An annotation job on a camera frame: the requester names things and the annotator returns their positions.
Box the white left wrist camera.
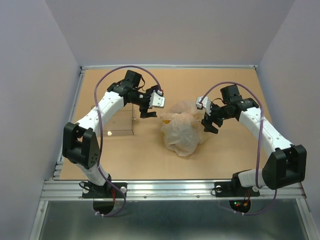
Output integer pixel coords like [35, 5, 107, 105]
[149, 90, 166, 109]

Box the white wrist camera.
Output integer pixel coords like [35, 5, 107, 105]
[149, 90, 166, 109]
[195, 96, 212, 115]

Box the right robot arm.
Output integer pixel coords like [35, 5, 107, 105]
[196, 81, 307, 198]

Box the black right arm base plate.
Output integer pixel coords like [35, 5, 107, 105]
[211, 181, 260, 198]

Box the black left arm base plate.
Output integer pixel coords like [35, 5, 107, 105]
[79, 181, 123, 199]

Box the aluminium front frame rail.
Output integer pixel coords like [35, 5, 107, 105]
[39, 178, 307, 201]

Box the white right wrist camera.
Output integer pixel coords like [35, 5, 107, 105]
[195, 96, 212, 115]

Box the aluminium table edge rail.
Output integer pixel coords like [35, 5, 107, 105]
[50, 66, 86, 181]

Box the clear plastic box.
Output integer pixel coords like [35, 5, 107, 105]
[86, 100, 135, 137]

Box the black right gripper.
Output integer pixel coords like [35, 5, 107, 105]
[201, 101, 234, 134]

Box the white banana print plastic bag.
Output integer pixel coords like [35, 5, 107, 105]
[160, 100, 210, 157]

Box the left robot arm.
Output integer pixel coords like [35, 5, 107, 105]
[62, 65, 165, 198]

